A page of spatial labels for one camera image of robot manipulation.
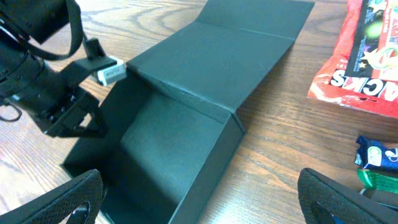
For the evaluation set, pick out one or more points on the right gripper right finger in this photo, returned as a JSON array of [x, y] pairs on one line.
[[324, 200]]

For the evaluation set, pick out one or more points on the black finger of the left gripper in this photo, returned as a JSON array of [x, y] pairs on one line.
[[83, 119]]

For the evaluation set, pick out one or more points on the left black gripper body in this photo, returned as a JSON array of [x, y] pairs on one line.
[[40, 91]]

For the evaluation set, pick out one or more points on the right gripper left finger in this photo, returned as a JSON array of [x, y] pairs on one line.
[[79, 200]]

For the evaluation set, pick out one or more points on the black gift box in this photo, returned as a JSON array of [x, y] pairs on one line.
[[172, 122]]

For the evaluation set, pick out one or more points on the red Hacks candy bag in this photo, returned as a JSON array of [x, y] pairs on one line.
[[332, 85]]

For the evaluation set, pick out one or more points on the blue Oreo cookie pack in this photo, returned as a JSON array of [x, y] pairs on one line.
[[337, 220]]

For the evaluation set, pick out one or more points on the Haribo gummy candy bag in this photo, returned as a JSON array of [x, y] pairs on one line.
[[374, 51]]

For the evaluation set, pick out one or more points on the dark blue Eclipse gum pack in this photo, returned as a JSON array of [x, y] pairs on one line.
[[374, 155]]

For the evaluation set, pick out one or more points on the green candy bar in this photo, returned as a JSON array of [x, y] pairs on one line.
[[376, 181]]

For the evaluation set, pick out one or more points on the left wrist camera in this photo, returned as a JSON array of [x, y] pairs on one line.
[[111, 74]]

